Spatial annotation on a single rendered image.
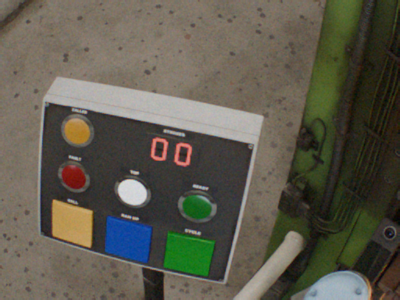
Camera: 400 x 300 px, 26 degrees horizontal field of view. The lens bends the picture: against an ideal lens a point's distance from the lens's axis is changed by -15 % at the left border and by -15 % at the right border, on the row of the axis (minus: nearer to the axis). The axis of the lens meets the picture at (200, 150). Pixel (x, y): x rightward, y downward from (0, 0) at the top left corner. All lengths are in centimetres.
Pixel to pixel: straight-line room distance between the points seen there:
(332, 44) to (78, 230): 53
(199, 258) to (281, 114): 136
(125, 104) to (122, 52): 150
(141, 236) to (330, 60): 42
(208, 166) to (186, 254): 17
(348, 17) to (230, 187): 35
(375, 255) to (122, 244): 56
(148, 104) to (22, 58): 157
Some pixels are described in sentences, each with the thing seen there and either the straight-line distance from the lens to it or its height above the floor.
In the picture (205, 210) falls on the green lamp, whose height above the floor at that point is 109.
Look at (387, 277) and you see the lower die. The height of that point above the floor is 98.
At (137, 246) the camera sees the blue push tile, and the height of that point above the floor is 101.
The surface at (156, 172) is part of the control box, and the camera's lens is 148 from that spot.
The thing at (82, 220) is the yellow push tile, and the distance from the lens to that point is 156.
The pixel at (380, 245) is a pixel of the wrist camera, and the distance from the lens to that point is 115.
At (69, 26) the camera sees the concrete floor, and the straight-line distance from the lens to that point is 305.
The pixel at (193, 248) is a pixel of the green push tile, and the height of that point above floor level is 103.
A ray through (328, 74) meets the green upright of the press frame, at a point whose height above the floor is 122.
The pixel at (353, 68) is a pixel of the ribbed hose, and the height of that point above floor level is 131.
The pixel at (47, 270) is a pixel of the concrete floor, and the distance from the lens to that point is 263.
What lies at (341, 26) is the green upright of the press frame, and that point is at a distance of 137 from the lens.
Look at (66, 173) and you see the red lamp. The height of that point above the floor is 109.
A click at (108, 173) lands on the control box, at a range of 150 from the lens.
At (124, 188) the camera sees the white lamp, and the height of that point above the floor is 109.
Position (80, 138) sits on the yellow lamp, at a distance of 148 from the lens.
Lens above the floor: 244
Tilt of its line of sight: 61 degrees down
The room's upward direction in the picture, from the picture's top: 5 degrees clockwise
